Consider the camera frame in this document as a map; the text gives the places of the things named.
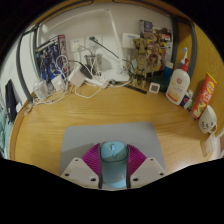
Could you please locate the small white power adapter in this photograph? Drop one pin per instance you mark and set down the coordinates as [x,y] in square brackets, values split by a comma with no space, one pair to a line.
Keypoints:
[58,82]

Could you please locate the small blue box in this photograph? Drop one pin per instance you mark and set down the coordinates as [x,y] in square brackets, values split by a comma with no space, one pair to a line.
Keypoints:
[186,100]

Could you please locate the tan tree figurine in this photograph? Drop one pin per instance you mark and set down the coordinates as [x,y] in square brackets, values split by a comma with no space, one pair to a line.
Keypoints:
[140,56]

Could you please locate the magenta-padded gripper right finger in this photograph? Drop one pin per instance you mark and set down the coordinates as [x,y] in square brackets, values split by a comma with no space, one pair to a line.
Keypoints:
[148,171]

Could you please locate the clear plastic food container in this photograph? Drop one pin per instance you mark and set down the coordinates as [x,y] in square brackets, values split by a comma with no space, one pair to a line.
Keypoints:
[211,145]

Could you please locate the small blue bottle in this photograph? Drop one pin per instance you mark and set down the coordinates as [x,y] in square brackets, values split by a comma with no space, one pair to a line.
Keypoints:
[168,70]

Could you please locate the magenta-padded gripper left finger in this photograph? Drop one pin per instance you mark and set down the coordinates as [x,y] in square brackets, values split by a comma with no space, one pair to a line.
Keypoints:
[78,171]

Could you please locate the light blue computer mouse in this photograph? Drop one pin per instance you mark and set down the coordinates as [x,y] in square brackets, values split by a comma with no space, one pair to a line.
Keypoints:
[114,163]

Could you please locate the dark metal desk frame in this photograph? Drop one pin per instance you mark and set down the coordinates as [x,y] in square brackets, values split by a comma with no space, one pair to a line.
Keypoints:
[20,66]

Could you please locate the white mug with face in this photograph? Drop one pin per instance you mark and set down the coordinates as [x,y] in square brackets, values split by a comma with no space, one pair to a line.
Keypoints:
[207,120]

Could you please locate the large white power adapter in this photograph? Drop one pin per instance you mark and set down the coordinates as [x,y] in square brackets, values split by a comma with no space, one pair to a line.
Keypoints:
[76,76]

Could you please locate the white wall socket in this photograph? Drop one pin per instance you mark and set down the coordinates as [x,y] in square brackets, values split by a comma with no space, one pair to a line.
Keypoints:
[96,45]
[76,44]

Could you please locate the white wall box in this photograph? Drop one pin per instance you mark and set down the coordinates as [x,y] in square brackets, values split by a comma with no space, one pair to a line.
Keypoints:
[130,40]

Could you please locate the clear plastic box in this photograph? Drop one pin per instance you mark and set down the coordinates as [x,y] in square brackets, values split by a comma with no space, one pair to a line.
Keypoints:
[40,90]

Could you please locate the teal bedding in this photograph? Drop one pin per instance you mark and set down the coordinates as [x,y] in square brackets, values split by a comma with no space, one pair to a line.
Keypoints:
[4,133]

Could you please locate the blue model kit box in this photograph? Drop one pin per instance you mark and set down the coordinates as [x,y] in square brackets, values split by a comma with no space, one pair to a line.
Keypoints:
[51,58]

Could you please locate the small white cube clock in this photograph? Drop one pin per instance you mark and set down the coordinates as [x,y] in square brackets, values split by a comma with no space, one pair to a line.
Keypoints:
[154,87]

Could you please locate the dark green round jar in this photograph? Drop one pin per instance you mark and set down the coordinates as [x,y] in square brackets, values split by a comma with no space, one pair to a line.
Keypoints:
[163,84]

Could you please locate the metal cup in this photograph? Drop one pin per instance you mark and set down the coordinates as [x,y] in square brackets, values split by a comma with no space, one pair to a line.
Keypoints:
[93,63]

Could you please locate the grey mouse pad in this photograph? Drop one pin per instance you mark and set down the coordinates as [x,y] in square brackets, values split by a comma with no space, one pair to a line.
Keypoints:
[110,133]

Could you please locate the red and yellow snack can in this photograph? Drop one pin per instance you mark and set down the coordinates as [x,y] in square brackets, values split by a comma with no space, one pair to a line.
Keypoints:
[204,96]

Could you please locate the white red-pump lotion bottle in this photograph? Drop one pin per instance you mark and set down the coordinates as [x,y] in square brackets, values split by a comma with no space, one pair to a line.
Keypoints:
[178,86]

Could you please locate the white power strip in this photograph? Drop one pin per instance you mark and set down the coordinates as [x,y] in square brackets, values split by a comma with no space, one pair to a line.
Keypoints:
[100,82]

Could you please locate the white desk lamp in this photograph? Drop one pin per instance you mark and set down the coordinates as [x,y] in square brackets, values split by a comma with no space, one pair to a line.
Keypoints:
[115,36]

